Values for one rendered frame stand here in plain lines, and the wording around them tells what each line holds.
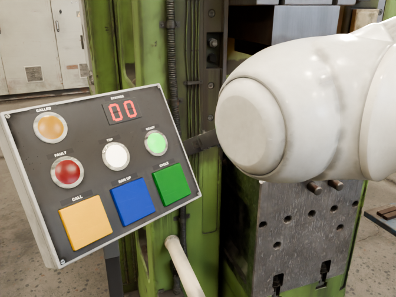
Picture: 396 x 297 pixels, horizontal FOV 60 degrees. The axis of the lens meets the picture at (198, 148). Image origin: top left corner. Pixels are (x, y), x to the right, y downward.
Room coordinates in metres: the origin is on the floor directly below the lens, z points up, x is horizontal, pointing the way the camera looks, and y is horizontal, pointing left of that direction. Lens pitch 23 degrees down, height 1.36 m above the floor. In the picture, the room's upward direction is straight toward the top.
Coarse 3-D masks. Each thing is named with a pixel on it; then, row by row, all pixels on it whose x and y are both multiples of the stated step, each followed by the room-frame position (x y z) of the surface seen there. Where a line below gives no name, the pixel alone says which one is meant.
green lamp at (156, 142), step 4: (152, 136) 0.69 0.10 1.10; (156, 136) 0.69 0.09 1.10; (160, 136) 0.70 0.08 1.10; (148, 140) 0.68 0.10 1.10; (152, 140) 0.68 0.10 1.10; (156, 140) 0.69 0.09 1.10; (160, 140) 0.69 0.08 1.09; (148, 144) 0.67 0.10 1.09; (152, 144) 0.68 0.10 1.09; (156, 144) 0.68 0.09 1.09; (160, 144) 0.69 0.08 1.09; (164, 144) 0.69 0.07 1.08; (152, 148) 0.67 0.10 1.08; (156, 148) 0.68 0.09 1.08; (160, 148) 0.68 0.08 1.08; (156, 152) 0.67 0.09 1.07; (160, 152) 0.68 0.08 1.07
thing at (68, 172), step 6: (60, 162) 0.55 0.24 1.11; (66, 162) 0.55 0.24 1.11; (72, 162) 0.56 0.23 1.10; (60, 168) 0.54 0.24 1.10; (66, 168) 0.55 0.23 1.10; (72, 168) 0.55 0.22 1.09; (78, 168) 0.56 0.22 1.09; (60, 174) 0.53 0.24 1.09; (66, 174) 0.54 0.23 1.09; (72, 174) 0.55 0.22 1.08; (78, 174) 0.55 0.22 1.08; (60, 180) 0.53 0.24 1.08; (66, 180) 0.53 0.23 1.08; (72, 180) 0.54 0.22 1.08
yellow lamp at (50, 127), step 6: (42, 120) 0.57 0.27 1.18; (48, 120) 0.58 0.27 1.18; (54, 120) 0.58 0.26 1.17; (60, 120) 0.59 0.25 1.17; (42, 126) 0.57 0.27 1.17; (48, 126) 0.57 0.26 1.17; (54, 126) 0.58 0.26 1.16; (60, 126) 0.58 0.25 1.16; (42, 132) 0.56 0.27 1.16; (48, 132) 0.57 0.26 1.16; (54, 132) 0.57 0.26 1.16; (60, 132) 0.58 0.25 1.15; (48, 138) 0.56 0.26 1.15; (54, 138) 0.57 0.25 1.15
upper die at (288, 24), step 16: (240, 16) 1.08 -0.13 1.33; (256, 16) 0.99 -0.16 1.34; (272, 16) 0.91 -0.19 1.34; (288, 16) 0.92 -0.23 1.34; (304, 16) 0.94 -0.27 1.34; (320, 16) 0.95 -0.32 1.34; (336, 16) 0.97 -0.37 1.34; (240, 32) 1.07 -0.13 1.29; (256, 32) 0.98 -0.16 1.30; (272, 32) 0.91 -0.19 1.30; (288, 32) 0.92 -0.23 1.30; (304, 32) 0.94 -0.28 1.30; (320, 32) 0.96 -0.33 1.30
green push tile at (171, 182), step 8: (168, 168) 0.66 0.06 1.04; (176, 168) 0.67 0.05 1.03; (160, 176) 0.64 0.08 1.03; (168, 176) 0.65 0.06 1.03; (176, 176) 0.66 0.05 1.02; (184, 176) 0.68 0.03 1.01; (160, 184) 0.63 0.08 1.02; (168, 184) 0.64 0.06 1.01; (176, 184) 0.65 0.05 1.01; (184, 184) 0.66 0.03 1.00; (160, 192) 0.62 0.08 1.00; (168, 192) 0.63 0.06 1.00; (176, 192) 0.64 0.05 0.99; (184, 192) 0.65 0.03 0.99; (168, 200) 0.62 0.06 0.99; (176, 200) 0.63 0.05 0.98
